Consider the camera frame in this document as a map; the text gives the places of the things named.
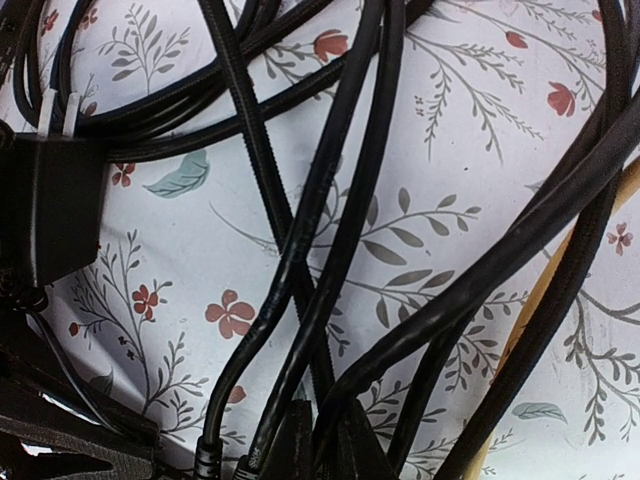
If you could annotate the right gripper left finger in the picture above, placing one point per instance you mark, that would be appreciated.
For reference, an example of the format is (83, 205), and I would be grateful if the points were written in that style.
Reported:
(40, 440)

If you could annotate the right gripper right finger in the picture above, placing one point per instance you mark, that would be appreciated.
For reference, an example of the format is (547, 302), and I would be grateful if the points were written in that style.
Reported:
(357, 453)

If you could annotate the black plug adapter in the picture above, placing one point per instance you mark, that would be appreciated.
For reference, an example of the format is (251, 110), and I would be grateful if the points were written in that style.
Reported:
(52, 188)

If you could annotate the white floral table mat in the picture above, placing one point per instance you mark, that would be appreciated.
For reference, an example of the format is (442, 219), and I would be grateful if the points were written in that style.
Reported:
(491, 94)

